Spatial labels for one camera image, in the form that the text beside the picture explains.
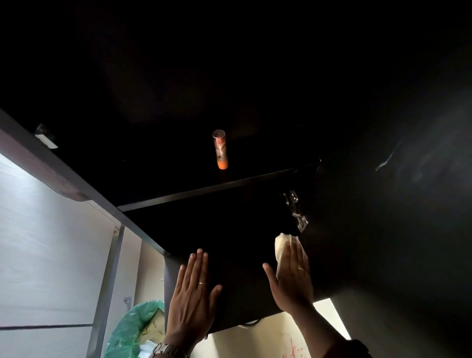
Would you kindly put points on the person's right hand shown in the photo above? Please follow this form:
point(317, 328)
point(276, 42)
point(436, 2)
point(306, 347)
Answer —
point(293, 287)

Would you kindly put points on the person's left hand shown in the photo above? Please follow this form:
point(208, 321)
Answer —
point(190, 306)

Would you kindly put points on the grey metal post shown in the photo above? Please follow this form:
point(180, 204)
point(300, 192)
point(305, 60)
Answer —
point(105, 295)

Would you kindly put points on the person's left middle finger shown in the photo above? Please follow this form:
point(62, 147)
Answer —
point(198, 269)

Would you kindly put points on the person's right middle finger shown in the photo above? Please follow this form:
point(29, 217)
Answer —
point(294, 256)

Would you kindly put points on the crumpled white paper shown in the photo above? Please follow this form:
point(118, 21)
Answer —
point(147, 349)

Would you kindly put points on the dark sleeve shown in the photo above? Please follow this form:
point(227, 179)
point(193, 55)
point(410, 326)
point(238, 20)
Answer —
point(350, 350)

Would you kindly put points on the dark wooden cabinet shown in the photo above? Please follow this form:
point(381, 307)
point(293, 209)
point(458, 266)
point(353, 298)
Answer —
point(166, 92)

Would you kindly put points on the person's right thumb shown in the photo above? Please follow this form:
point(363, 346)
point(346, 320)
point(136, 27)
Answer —
point(271, 276)

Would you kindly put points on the person's right forearm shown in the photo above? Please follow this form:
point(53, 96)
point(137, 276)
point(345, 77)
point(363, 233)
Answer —
point(317, 333)

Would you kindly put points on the brown cardboard piece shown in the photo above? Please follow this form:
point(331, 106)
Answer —
point(155, 326)

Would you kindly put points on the metal cabinet hinge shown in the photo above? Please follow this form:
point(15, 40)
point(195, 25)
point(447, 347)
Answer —
point(295, 210)

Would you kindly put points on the dark cabinet door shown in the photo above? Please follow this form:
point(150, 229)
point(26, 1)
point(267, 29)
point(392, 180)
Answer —
point(398, 206)

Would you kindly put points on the orange glue stick tube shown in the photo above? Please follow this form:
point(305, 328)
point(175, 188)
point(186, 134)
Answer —
point(220, 151)

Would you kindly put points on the metal wristwatch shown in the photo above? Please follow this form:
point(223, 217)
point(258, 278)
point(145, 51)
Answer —
point(167, 349)

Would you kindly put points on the green plastic trash bag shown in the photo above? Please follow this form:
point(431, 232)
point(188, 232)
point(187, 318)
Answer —
point(125, 328)

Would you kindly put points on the person's left thumb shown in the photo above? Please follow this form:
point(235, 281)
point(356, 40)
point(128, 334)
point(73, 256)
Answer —
point(215, 297)

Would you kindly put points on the dark cabinet shelf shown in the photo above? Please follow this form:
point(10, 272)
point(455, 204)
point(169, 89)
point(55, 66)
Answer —
point(206, 190)

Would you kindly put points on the white wiping cloth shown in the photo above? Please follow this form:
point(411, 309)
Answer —
point(281, 243)

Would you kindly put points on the person's right little finger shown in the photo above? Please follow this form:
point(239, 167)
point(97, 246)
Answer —
point(307, 269)

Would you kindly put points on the person's left little finger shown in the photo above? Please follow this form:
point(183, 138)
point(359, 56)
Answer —
point(180, 280)

